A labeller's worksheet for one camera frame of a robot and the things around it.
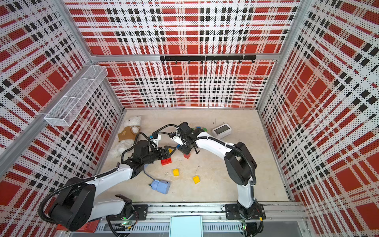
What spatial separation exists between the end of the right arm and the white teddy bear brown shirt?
0.35 metres

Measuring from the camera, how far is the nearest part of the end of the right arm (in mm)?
646

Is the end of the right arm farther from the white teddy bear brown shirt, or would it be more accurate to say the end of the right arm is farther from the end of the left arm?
the white teddy bear brown shirt

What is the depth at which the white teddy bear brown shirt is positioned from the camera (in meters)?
0.90
